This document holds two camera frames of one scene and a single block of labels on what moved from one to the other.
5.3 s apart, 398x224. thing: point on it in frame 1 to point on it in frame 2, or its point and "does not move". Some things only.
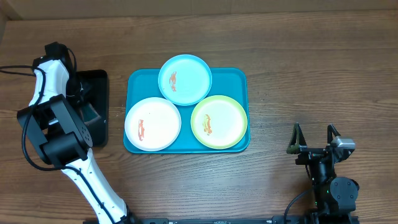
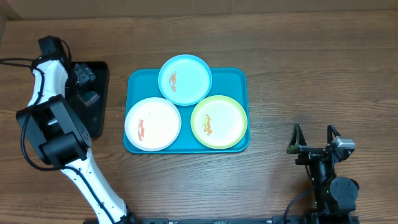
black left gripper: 76,101 to 86,73
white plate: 153,124 does not move
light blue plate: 185,79 does not move
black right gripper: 310,154 does not move
